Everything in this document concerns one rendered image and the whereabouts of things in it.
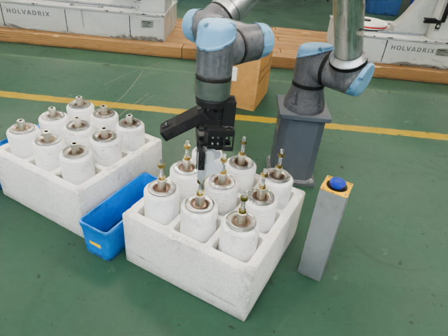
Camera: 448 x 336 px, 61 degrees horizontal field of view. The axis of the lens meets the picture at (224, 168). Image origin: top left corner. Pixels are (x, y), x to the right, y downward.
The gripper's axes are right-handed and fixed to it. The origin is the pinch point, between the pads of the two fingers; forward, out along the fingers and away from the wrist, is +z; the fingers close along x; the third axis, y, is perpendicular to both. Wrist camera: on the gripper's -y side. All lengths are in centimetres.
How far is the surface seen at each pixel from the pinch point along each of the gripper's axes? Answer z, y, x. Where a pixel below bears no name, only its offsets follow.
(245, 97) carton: 28, 31, 111
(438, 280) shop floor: 34, 74, -6
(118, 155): 14.9, -23.7, 31.5
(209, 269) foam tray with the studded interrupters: 21.4, 3.0, -10.9
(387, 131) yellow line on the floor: 34, 104, 89
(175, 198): 10.2, -5.5, 3.5
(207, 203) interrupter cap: 9.2, 2.6, 0.0
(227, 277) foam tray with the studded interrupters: 21.1, 7.1, -13.9
